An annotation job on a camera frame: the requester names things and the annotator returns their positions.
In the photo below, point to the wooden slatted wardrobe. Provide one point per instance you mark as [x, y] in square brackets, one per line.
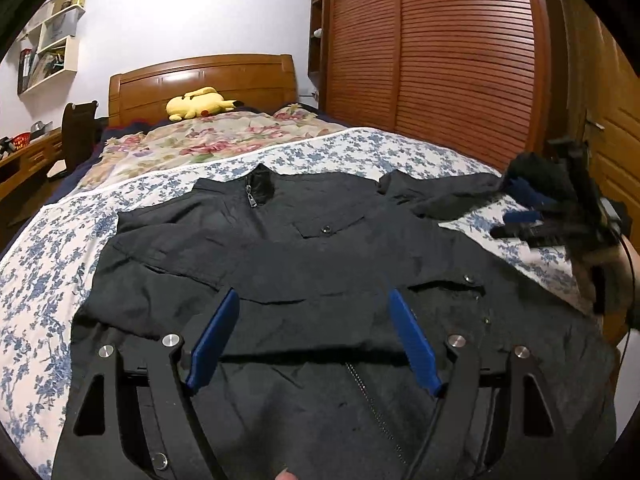
[440, 45]

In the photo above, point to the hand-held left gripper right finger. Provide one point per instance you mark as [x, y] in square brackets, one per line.
[412, 340]

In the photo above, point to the yellow plush toy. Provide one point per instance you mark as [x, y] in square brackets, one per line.
[197, 104]

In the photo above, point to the white wall shelf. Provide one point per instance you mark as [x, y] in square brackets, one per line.
[52, 45]

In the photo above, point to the pink floral quilt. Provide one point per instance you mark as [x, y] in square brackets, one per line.
[200, 140]

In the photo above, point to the wooden desk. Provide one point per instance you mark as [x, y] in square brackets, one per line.
[22, 175]

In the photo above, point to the red basket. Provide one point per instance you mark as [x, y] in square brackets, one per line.
[20, 141]

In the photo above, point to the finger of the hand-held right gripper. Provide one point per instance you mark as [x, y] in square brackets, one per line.
[530, 230]
[537, 182]

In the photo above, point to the black zip jacket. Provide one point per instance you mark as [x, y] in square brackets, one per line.
[310, 270]

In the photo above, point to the blue floral bed sheet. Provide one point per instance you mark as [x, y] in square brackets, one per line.
[45, 280]

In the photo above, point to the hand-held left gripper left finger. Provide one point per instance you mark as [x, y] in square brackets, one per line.
[212, 340]

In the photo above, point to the wooden headboard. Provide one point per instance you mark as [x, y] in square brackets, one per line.
[150, 85]

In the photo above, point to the dark chair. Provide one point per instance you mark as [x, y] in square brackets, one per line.
[77, 130]

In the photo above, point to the wooden door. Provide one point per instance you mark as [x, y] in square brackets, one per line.
[610, 110]

